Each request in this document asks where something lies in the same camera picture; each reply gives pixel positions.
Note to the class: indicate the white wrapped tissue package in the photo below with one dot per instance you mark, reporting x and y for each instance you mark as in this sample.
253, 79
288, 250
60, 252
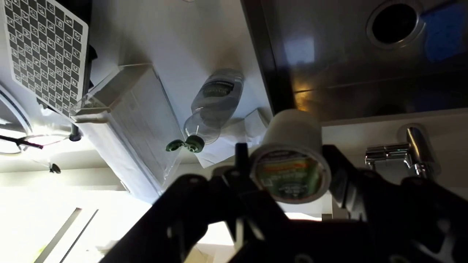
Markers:
131, 126

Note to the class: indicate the chrome kitchen faucet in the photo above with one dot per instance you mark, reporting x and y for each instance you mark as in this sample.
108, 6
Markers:
399, 155

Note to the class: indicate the white cup with label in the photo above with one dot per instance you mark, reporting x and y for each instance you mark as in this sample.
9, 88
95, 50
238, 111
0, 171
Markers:
292, 146

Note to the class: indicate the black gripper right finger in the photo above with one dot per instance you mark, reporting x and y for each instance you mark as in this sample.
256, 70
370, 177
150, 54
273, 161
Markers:
414, 219

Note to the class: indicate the blue sponge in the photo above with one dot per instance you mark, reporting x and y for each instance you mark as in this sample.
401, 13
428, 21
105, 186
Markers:
446, 31

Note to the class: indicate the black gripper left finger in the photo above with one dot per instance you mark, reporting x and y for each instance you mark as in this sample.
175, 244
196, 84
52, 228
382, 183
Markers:
194, 219

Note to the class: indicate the stainless steel sink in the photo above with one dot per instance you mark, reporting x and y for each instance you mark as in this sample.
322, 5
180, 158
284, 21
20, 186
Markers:
341, 59

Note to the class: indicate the clear dish soap bottle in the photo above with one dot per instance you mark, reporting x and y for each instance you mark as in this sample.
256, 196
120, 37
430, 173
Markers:
216, 100

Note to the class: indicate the checkered calibration board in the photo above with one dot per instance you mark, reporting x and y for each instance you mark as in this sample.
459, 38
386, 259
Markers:
45, 49

